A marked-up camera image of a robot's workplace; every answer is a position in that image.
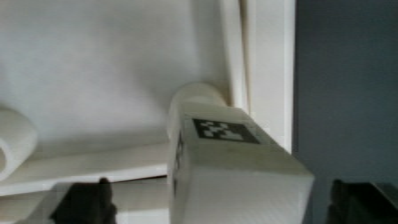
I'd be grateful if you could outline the white U-shaped fence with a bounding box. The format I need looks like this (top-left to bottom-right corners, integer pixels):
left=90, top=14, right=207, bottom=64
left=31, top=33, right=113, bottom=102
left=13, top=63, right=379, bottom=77
left=242, top=0, right=298, bottom=151

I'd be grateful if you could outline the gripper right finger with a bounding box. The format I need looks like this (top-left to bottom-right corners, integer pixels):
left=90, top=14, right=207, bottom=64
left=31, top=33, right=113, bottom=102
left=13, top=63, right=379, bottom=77
left=326, top=179, right=398, bottom=224

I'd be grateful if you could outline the white square tabletop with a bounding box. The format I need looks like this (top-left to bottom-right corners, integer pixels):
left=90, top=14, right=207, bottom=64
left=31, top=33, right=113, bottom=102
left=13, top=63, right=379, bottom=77
left=0, top=0, right=251, bottom=224

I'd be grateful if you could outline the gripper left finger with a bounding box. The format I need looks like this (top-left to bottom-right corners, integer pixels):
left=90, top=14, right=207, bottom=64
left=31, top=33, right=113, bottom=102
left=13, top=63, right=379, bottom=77
left=51, top=178, right=118, bottom=224

